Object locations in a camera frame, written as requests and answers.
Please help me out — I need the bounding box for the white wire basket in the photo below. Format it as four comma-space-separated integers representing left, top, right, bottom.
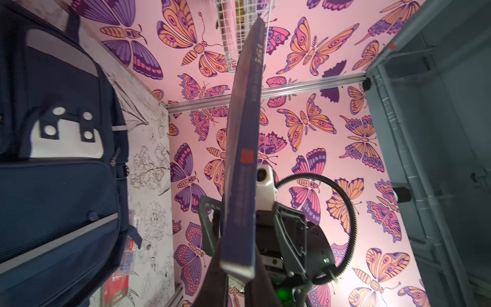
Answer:
214, 0, 275, 73

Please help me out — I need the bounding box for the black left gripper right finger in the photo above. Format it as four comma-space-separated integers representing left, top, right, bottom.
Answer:
245, 253, 282, 307

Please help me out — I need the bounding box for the red pencil case pack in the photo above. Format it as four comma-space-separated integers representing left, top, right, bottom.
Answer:
101, 230, 139, 307

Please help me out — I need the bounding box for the dark blue book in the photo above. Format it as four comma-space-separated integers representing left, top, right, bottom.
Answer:
220, 17, 266, 283

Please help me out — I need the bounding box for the aluminium frame post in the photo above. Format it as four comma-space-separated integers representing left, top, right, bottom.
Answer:
165, 72, 366, 115

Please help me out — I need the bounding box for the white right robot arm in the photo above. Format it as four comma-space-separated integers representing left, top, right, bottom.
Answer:
195, 166, 357, 306

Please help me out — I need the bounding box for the navy blue backpack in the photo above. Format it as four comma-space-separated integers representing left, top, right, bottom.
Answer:
1, 1, 142, 306

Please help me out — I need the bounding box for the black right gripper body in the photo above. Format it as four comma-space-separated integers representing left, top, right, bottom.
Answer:
198, 196, 338, 287

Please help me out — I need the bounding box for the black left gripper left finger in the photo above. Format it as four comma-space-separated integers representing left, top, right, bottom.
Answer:
193, 239, 228, 307

